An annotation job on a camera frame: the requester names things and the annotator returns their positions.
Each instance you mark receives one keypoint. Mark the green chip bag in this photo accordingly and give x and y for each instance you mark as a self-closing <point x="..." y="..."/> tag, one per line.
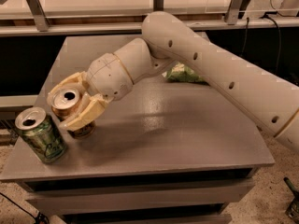
<point x="182" y="73"/>

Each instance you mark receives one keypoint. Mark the dark tool on floor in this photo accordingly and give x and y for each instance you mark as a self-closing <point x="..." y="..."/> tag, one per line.
<point x="293" y="209"/>

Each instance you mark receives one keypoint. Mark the green soda can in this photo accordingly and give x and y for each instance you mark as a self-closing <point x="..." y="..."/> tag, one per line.
<point x="37" y="128"/>

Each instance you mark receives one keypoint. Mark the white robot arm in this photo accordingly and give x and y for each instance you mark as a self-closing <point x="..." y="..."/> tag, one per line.
<point x="271" y="102"/>

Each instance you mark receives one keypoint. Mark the grey drawer cabinet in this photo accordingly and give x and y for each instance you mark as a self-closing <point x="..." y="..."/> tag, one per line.
<point x="166" y="153"/>

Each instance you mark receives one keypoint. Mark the left metal bracket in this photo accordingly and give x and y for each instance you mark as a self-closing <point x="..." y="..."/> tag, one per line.
<point x="41" y="22"/>

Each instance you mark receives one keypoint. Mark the orange soda can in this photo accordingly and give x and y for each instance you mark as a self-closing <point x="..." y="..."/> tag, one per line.
<point x="64" y="103"/>

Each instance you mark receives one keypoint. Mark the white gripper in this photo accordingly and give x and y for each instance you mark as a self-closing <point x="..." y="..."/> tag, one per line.
<point x="107" y="76"/>

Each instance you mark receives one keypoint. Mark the right metal bracket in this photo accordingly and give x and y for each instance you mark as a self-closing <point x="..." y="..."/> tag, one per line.
<point x="232" y="14"/>

